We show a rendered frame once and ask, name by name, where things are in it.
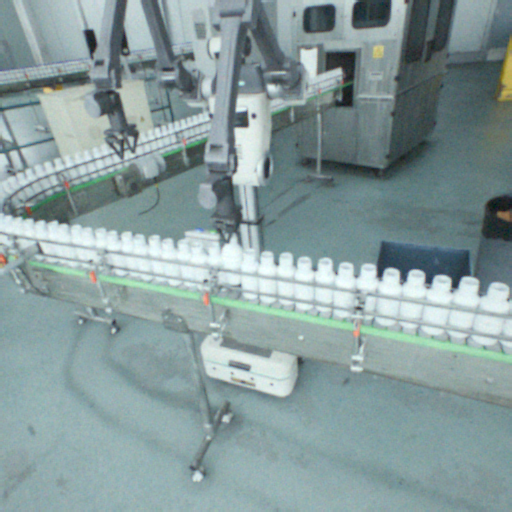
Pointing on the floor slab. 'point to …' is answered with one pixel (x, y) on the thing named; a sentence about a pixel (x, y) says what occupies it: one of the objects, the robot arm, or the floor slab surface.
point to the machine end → (375, 75)
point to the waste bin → (495, 246)
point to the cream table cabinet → (87, 136)
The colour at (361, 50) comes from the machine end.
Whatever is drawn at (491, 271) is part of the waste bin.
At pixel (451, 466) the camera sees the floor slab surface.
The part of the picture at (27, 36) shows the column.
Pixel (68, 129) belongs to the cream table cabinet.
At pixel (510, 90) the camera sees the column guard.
